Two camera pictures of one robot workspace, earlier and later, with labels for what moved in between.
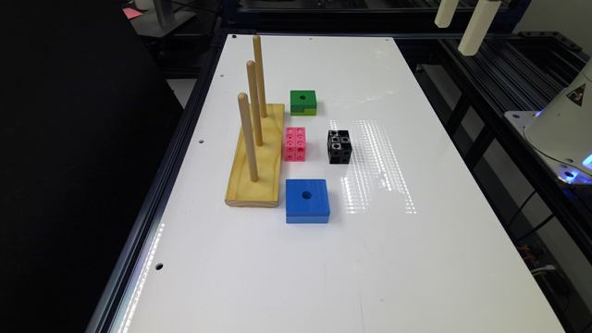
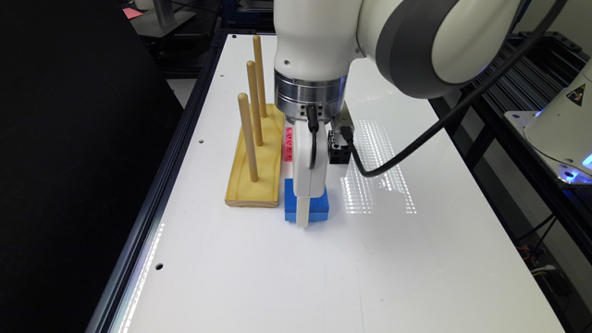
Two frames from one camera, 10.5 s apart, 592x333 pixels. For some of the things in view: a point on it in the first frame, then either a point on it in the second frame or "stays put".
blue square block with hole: x=307 y=201 stays put
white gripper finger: x=478 y=25 to x=307 y=181
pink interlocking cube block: x=295 y=143 stays put
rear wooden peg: x=258 y=60 stays put
